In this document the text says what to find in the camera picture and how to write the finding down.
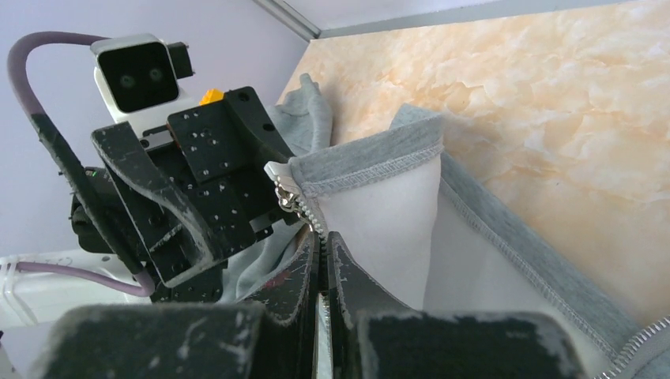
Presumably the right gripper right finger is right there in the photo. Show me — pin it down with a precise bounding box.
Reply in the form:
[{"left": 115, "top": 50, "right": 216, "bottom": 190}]
[{"left": 326, "top": 232, "right": 585, "bottom": 378}]

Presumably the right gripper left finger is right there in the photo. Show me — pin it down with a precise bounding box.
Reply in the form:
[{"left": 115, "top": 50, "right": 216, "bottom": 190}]
[{"left": 31, "top": 232, "right": 320, "bottom": 378}]

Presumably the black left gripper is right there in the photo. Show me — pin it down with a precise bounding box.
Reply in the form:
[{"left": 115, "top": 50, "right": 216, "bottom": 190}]
[{"left": 29, "top": 87, "right": 298, "bottom": 302}]

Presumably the grey zip-up jacket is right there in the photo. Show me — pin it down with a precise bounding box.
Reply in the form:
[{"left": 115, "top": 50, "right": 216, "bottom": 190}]
[{"left": 232, "top": 75, "right": 669, "bottom": 378}]

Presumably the metal zipper slider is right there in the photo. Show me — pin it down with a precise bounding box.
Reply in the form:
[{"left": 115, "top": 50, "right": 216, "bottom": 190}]
[{"left": 264, "top": 161, "right": 317, "bottom": 231}]

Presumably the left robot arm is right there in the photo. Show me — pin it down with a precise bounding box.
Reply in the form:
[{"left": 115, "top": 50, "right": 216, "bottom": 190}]
[{"left": 1, "top": 87, "right": 299, "bottom": 327}]

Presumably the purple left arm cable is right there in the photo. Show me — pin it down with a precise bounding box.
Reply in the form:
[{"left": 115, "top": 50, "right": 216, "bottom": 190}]
[{"left": 6, "top": 31, "right": 157, "bottom": 298}]

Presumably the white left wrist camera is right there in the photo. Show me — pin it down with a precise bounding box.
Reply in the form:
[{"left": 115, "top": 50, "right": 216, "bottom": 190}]
[{"left": 90, "top": 33, "right": 198, "bottom": 137}]

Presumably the yellow toy block frame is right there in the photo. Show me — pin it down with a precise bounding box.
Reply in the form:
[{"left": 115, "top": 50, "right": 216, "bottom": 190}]
[{"left": 199, "top": 88, "right": 225, "bottom": 106}]

